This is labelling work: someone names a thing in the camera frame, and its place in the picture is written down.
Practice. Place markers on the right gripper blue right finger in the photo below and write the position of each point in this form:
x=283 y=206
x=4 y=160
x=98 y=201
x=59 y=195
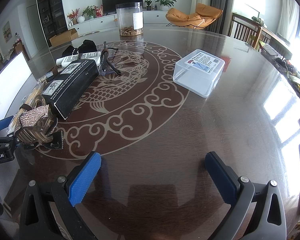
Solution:
x=238 y=194

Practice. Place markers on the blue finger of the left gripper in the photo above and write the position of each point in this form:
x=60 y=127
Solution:
x=4 y=123

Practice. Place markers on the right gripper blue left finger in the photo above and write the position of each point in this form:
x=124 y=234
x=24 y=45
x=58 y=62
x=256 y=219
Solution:
x=70 y=190

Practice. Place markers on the rhinestone gold hair clip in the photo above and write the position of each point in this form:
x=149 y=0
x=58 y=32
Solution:
x=36 y=126

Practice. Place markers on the black printed cardboard box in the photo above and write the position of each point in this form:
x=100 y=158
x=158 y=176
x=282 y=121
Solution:
x=65 y=90

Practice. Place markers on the clear plastic storage box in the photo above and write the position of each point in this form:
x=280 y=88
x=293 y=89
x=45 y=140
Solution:
x=198 y=72

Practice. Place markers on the large white storage bin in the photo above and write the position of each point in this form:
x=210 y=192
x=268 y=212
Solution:
x=16 y=82

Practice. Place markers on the brown cardboard box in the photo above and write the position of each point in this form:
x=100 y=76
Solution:
x=64 y=37

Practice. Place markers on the white tv cabinet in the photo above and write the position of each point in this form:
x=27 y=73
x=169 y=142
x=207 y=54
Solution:
x=107 y=22

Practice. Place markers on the red flowers in vase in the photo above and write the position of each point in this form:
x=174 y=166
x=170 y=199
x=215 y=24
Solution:
x=73 y=15

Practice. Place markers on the black display shelf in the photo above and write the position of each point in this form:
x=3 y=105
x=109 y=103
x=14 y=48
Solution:
x=51 y=15

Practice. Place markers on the wooden dining chair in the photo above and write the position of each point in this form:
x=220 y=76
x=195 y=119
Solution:
x=248 y=31

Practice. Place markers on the clear jar with black lid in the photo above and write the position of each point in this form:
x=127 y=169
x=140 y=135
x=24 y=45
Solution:
x=130 y=19

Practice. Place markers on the orange lounge chair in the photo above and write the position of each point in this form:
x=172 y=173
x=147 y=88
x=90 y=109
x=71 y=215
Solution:
x=200 y=19

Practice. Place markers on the green potted plant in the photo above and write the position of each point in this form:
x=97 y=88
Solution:
x=166 y=4

